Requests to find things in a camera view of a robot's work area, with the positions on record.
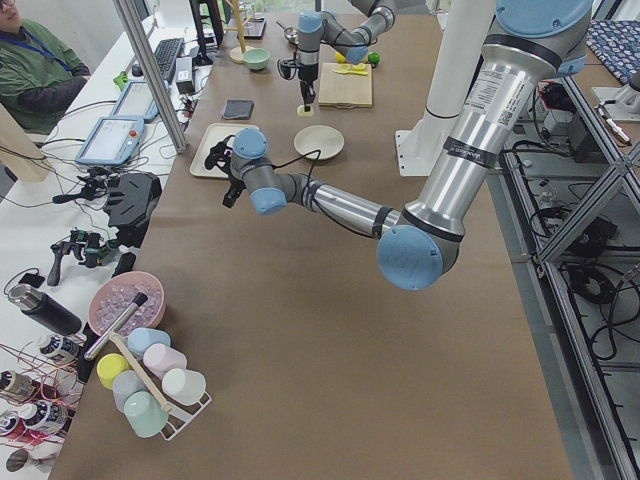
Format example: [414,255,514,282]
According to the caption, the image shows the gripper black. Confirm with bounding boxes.
[298,63,318,111]
[222,169,246,208]

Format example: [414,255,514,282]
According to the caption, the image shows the round cream plate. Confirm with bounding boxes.
[293,125,345,161]

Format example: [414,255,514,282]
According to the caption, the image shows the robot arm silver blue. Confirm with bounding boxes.
[223,1,592,290]
[294,0,396,115]

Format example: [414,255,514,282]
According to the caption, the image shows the cream rabbit tray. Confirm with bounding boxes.
[189,123,257,179]

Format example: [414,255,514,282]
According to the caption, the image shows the wooden cutting board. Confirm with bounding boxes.
[318,62,373,108]

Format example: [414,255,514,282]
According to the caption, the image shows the metal scoop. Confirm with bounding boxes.
[276,20,299,46]

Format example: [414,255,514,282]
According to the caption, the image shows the green bowl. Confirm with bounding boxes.
[243,48,271,71]

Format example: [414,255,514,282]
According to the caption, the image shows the grey folded cloth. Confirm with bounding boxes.
[221,99,254,120]

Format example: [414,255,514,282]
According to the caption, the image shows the wooden mug tree stand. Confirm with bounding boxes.
[225,0,254,64]

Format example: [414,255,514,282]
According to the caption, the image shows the near teach pendant tablet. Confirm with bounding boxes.
[75,116,145,166]

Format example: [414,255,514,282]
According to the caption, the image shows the teach pendant tablet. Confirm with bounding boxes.
[75,116,145,166]
[111,80,158,123]

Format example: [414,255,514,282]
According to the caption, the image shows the far teach pendant tablet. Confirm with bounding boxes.
[111,80,158,123]

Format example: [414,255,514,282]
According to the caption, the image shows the metal muddler black tip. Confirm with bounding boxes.
[83,292,148,361]

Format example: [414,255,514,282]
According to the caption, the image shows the black keyboard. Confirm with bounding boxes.
[154,38,184,83]

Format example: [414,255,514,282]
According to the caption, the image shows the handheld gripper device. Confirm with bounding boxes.
[46,229,120,286]

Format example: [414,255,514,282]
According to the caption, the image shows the pink bowl with ice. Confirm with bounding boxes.
[88,271,166,336]

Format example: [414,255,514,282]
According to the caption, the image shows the blue cup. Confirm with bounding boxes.
[126,327,171,359]

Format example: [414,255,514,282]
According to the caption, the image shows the pink cup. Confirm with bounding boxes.
[143,343,187,380]

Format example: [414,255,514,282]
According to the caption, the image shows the white cup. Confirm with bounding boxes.
[162,368,206,405]

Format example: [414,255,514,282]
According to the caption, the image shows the yellow cup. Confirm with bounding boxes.
[96,353,131,390]

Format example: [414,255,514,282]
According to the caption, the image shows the grey cup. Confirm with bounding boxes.
[112,370,147,413]

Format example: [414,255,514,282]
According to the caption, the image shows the black thermos bottle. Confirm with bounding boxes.
[7,283,82,336]

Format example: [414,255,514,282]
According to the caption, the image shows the person in green vest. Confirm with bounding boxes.
[1,1,91,135]

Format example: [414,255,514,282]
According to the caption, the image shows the mint green cup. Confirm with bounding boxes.
[123,391,169,438]

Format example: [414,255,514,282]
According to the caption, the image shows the black plastic gripper mount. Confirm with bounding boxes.
[103,172,162,248]

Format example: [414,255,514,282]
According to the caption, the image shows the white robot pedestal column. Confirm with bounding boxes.
[396,0,496,177]

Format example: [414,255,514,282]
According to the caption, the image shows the aluminium frame post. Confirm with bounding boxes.
[113,0,187,154]

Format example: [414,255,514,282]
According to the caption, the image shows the white wire cup rack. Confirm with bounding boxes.
[108,333,213,442]

